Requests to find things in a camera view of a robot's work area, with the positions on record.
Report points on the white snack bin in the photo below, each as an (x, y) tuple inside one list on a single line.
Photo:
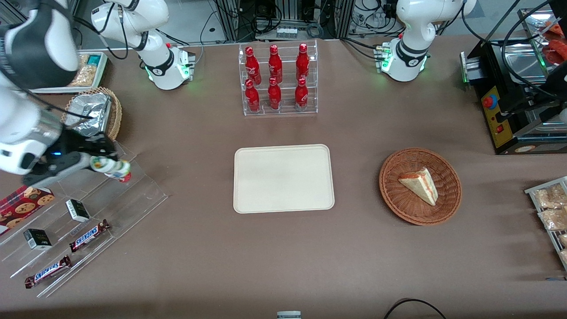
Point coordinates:
[(102, 73)]

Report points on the black machine with yellow panel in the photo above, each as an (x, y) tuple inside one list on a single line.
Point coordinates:
[(509, 88)]

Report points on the red cola bottle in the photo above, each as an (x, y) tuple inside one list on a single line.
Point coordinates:
[(301, 94), (252, 97), (274, 95), (252, 66), (302, 62), (275, 64)]

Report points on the small tan wicker basket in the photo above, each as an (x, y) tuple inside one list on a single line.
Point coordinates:
[(116, 115)]

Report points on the teal snack packet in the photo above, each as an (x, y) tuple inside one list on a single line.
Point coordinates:
[(94, 59)]

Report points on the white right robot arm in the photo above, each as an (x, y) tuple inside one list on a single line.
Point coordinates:
[(17, 115)]

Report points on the small grey device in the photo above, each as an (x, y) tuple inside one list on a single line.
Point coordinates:
[(289, 315)]

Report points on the green-label yogurt cup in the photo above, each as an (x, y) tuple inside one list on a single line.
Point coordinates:
[(106, 166)]

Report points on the clear acrylic bottle rack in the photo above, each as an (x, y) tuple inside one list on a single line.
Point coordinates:
[(279, 110)]

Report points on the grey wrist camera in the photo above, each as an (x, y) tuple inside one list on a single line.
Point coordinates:
[(57, 170)]

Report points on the tray of packaged snacks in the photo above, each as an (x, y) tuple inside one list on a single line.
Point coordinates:
[(538, 208)]

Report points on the round brown wicker basket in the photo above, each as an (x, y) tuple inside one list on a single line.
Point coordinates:
[(398, 199)]

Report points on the clear bag of crackers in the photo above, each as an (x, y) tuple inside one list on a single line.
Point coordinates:
[(86, 75)]

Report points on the Snickers chocolate bar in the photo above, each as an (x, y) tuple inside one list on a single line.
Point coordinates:
[(48, 271), (88, 235)]

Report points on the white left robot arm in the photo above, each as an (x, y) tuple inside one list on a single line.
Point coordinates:
[(412, 26)]

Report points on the clear acrylic stepped display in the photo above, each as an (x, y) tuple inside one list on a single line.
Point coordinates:
[(110, 208)]

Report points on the triangular sandwich wedge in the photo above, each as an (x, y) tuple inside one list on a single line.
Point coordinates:
[(421, 184)]

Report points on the white power strip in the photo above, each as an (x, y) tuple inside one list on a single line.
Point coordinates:
[(286, 33)]

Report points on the cream rectangular tray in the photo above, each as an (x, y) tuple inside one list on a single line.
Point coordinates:
[(283, 179)]

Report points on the red cookie box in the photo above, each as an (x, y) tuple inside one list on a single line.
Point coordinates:
[(22, 206)]

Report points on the silver foil bag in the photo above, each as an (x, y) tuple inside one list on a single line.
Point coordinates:
[(91, 113)]

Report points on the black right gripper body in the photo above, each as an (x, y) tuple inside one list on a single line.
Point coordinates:
[(74, 142)]

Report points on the clear bag of nuts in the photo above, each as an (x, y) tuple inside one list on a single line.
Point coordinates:
[(551, 197), (553, 219)]

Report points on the small black box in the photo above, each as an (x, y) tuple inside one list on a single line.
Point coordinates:
[(78, 210), (37, 239)]

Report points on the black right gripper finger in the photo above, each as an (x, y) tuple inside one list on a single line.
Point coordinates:
[(108, 155)]

